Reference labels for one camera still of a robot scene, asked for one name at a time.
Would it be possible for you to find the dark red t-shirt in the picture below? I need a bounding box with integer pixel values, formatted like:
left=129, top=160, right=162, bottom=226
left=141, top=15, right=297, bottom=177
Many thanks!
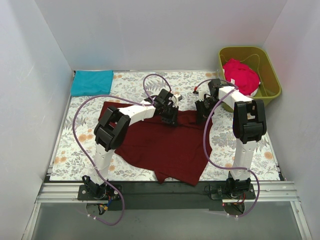
left=98, top=100, right=213, bottom=186

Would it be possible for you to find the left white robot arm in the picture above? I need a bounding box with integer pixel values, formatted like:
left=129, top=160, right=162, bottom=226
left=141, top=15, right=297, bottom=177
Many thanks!
left=82, top=89, right=183, bottom=200

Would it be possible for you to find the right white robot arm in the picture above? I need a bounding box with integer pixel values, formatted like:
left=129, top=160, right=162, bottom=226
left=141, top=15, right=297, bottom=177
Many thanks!
left=193, top=78, right=267, bottom=199

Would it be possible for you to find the bright pink t-shirt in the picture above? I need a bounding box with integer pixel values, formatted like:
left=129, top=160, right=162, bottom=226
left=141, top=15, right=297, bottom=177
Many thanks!
left=222, top=58, right=261, bottom=97

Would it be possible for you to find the olive green plastic bin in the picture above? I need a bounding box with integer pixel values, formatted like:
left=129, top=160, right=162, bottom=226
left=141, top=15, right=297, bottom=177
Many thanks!
left=218, top=46, right=282, bottom=106

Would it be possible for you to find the folded teal t-shirt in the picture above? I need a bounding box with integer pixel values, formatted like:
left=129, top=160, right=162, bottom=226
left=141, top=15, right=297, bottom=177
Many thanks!
left=70, top=70, right=114, bottom=97

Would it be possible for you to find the floral patterned table mat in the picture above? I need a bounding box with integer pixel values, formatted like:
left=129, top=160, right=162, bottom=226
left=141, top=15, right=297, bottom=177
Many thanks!
left=49, top=71, right=280, bottom=181

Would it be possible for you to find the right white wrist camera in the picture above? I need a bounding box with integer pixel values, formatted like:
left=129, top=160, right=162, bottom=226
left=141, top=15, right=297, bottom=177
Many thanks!
left=192, top=86, right=207, bottom=97

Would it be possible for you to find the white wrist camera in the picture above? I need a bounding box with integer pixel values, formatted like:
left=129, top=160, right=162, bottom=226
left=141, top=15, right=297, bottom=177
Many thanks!
left=192, top=86, right=207, bottom=97
left=171, top=94, right=183, bottom=104

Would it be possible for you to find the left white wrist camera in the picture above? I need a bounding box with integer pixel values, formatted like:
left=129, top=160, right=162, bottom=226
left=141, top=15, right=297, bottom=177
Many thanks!
left=171, top=94, right=183, bottom=104

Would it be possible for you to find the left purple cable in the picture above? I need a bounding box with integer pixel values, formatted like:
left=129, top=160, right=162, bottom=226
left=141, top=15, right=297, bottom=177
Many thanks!
left=71, top=73, right=173, bottom=226

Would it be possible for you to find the purple cable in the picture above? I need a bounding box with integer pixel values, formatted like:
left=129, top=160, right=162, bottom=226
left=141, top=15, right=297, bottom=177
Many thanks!
left=71, top=73, right=173, bottom=226
left=194, top=79, right=261, bottom=218

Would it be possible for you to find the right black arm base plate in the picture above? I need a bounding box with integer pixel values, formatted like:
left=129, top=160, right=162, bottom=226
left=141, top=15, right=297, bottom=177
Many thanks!
left=204, top=182, right=256, bottom=200

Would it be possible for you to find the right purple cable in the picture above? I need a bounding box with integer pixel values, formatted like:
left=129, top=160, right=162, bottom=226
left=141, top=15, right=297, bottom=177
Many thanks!
left=194, top=79, right=261, bottom=218

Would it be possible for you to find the aluminium frame rail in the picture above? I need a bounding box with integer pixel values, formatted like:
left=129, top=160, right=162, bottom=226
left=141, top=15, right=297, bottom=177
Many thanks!
left=36, top=181, right=300, bottom=203

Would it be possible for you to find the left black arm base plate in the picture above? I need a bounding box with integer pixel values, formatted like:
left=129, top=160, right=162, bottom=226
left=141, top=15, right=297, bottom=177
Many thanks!
left=77, top=185, right=122, bottom=201

